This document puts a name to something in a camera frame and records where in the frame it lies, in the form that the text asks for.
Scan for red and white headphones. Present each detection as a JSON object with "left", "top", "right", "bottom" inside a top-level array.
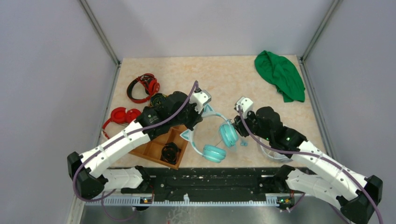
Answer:
[{"left": 101, "top": 107, "right": 141, "bottom": 139}]

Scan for black yellow rolled item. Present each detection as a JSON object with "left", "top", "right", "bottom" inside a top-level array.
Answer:
[{"left": 149, "top": 93, "right": 168, "bottom": 107}]

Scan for black orange rolled item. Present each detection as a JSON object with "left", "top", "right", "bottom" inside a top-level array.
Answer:
[{"left": 161, "top": 142, "right": 181, "bottom": 165}]

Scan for grey slotted cable duct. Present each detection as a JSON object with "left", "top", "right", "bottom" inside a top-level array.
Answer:
[{"left": 87, "top": 194, "right": 291, "bottom": 207}]

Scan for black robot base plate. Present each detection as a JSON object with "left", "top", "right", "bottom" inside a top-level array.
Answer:
[{"left": 120, "top": 165, "right": 310, "bottom": 203}]

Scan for wooden compartment tray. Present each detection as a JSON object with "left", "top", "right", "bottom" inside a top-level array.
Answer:
[{"left": 129, "top": 125, "right": 187, "bottom": 170}]

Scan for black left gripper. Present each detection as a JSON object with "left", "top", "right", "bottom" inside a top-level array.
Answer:
[{"left": 170, "top": 99, "right": 204, "bottom": 131}]

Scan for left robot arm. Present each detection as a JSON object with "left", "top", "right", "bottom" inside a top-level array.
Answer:
[{"left": 67, "top": 90, "right": 211, "bottom": 202}]

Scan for red and black headphones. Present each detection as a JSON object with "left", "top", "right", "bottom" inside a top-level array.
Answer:
[{"left": 126, "top": 73, "right": 161, "bottom": 104}]

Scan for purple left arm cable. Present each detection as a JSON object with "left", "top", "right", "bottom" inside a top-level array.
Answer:
[{"left": 72, "top": 80, "right": 199, "bottom": 222}]

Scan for green cloth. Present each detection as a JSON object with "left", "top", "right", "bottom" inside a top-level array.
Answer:
[{"left": 254, "top": 50, "right": 305, "bottom": 103}]

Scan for teal cat-ear headphones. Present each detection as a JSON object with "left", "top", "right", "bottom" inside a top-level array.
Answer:
[{"left": 180, "top": 105, "right": 248, "bottom": 163}]

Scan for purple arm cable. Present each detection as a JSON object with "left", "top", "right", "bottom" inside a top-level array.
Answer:
[
  {"left": 72, "top": 80, "right": 199, "bottom": 222},
  {"left": 236, "top": 105, "right": 384, "bottom": 224}
]

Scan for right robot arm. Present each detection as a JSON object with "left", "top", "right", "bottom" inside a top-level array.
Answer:
[{"left": 233, "top": 104, "right": 384, "bottom": 224}]

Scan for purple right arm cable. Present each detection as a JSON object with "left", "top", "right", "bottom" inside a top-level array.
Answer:
[{"left": 236, "top": 105, "right": 384, "bottom": 224}]

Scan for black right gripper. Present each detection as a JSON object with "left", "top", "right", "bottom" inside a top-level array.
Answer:
[{"left": 231, "top": 108, "right": 272, "bottom": 141}]

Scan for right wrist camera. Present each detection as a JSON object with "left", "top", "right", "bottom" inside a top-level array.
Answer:
[{"left": 234, "top": 96, "right": 254, "bottom": 119}]

